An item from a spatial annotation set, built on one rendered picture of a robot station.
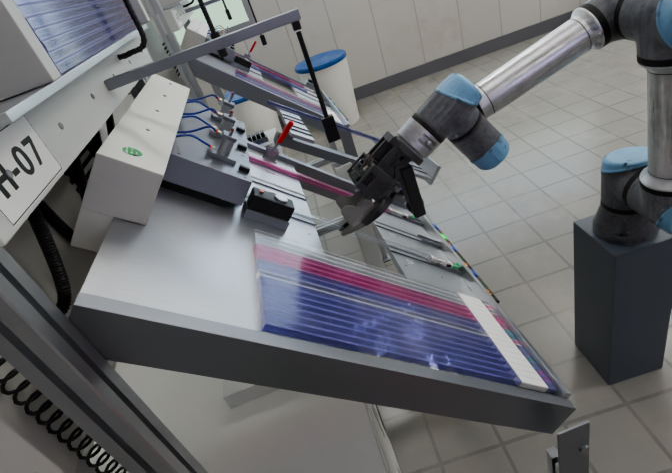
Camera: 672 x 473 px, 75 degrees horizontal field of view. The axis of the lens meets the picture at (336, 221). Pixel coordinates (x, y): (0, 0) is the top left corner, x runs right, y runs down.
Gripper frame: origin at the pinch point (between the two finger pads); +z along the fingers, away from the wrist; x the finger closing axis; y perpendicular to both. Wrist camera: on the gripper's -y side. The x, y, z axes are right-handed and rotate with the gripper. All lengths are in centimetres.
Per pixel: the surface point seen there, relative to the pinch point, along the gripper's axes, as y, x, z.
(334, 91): -73, -295, -10
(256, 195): 21.7, 7.1, 2.1
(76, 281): 36.9, 12.8, 27.7
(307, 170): 3.1, -30.0, 1.7
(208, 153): 30.8, 1.2, 2.5
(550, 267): -121, -57, -21
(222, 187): 26.7, 6.0, 4.6
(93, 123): 46.6, 14.4, 3.4
